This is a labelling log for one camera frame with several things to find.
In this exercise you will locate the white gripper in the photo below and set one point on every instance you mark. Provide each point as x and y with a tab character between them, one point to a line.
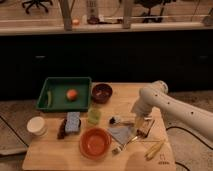
139	120

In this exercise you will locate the black-bristled dish brush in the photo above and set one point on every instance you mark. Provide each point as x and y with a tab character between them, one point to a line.
118	121

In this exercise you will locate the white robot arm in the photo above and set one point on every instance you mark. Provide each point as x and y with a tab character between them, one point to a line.
156	95

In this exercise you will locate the dark maroon bowl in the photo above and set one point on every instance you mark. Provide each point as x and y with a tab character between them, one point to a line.
101	93

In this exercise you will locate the dark brown brush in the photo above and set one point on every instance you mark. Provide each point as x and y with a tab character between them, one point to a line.
61	133

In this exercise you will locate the brown rectangular block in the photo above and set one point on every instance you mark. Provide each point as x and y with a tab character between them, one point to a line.
145	129

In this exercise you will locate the grey cloth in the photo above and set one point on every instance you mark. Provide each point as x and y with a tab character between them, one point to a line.
121	134

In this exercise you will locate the silver fork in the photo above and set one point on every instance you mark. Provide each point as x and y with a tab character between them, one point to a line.
120	148

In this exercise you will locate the green plastic cup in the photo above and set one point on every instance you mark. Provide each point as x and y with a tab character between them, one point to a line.
94	116

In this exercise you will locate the blue sponge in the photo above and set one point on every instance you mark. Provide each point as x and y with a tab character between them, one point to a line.
72	123

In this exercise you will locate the orange tomato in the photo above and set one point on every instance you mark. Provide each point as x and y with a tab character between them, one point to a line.
71	94

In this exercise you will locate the green plastic tray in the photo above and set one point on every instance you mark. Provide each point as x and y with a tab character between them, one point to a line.
59	87

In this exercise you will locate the green pea pod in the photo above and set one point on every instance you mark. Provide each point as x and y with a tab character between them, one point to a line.
49	98

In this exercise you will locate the white cup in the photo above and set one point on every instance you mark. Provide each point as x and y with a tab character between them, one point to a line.
37	126

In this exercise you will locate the black office chair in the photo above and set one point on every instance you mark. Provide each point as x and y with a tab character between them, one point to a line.
150	4

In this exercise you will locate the black office chair base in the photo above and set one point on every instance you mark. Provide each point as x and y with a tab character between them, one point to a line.
29	3

